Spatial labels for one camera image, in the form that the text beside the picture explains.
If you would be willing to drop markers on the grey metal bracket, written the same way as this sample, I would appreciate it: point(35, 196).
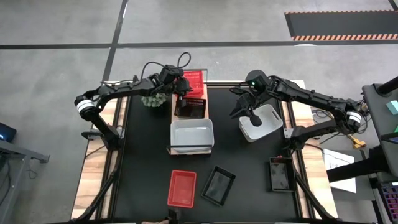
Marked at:
point(287, 133)

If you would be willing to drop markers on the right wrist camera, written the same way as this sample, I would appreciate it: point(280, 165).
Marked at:
point(256, 120)

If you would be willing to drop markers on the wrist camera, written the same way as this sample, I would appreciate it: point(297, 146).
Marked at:
point(182, 103)
point(256, 120)

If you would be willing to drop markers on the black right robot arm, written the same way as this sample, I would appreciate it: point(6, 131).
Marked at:
point(311, 96)

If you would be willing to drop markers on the white plastic storage bin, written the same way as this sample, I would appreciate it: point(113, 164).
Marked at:
point(191, 135)
point(264, 127)
point(191, 150)

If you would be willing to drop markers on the black aluminium rig frame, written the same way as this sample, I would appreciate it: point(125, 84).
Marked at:
point(112, 193)

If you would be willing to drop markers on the black tablet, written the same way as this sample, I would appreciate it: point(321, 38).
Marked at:
point(390, 137)

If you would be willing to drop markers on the black hazard-striped floor mat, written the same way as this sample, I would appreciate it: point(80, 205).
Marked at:
point(342, 23)

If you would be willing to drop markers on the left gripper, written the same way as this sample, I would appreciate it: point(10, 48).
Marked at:
point(183, 87)

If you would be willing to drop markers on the white paper sheet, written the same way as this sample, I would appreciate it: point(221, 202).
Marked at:
point(342, 183)

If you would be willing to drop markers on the dark monitor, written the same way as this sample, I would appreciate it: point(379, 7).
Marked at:
point(7, 132)

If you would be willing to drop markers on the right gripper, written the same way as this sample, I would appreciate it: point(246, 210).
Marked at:
point(252, 101)

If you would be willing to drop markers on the grey metal desk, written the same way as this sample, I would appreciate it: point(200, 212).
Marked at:
point(15, 161)

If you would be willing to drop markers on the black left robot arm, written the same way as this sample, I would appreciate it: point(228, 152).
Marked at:
point(124, 88)

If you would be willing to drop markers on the green plant in white pot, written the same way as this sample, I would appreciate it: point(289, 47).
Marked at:
point(154, 101)

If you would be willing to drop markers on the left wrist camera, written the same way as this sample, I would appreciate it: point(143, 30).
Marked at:
point(182, 103)

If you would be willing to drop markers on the black plastic mesh basket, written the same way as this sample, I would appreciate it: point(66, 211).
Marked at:
point(190, 109)
point(281, 174)
point(217, 185)

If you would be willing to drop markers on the teal box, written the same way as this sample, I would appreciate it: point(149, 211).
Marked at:
point(393, 107)

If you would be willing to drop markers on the person's hand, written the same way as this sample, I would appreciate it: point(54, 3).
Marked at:
point(155, 222)

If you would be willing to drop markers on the black pole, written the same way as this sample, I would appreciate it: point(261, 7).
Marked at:
point(388, 87)

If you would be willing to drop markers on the black cart beam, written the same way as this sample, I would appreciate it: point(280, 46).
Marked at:
point(357, 168)

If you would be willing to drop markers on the wooden shelf with black rails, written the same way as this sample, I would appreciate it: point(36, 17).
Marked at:
point(173, 115)

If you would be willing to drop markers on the backlit keyboard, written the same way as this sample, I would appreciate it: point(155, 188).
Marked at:
point(391, 196)

